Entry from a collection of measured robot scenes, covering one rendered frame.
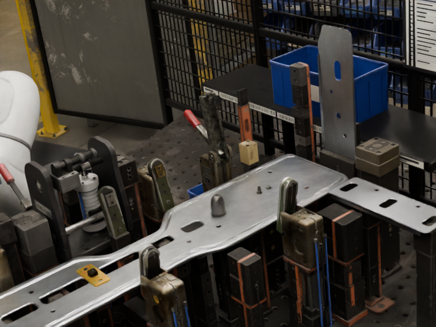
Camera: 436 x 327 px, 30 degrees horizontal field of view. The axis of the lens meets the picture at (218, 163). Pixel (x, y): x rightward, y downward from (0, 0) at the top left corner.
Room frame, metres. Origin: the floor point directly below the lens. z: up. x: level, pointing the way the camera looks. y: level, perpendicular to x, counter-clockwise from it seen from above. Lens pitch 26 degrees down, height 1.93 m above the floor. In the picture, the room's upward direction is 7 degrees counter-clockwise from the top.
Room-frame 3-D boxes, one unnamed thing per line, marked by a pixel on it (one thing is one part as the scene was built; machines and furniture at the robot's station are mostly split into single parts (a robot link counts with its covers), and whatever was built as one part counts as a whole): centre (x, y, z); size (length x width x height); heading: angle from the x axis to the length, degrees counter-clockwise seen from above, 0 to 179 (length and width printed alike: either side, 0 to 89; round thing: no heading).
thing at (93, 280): (1.44, 0.29, 1.01); 0.08 x 0.04 x 0.01; 35
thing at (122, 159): (1.75, 0.23, 0.91); 0.07 x 0.05 x 0.42; 36
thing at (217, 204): (1.64, 0.01, 1.02); 0.03 x 0.03 x 0.07
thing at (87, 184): (1.67, 0.33, 0.94); 0.18 x 0.13 x 0.49; 126
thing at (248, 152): (1.86, -0.08, 0.88); 0.04 x 0.04 x 0.36; 36
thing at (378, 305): (1.64, -0.33, 0.84); 0.11 x 0.06 x 0.29; 36
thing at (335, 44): (1.86, -0.31, 1.17); 0.12 x 0.01 x 0.34; 36
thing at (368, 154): (1.77, -0.39, 0.88); 0.08 x 0.08 x 0.36; 36
